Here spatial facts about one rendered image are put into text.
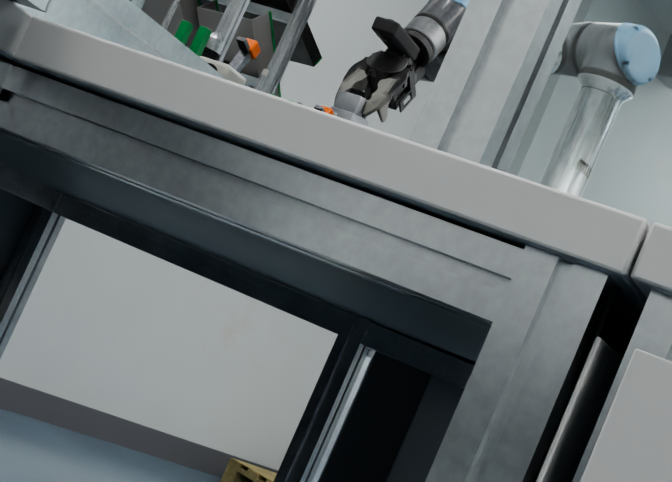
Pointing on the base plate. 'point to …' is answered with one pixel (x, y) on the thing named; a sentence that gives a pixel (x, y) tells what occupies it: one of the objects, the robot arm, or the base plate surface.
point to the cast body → (350, 106)
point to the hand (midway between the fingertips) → (352, 102)
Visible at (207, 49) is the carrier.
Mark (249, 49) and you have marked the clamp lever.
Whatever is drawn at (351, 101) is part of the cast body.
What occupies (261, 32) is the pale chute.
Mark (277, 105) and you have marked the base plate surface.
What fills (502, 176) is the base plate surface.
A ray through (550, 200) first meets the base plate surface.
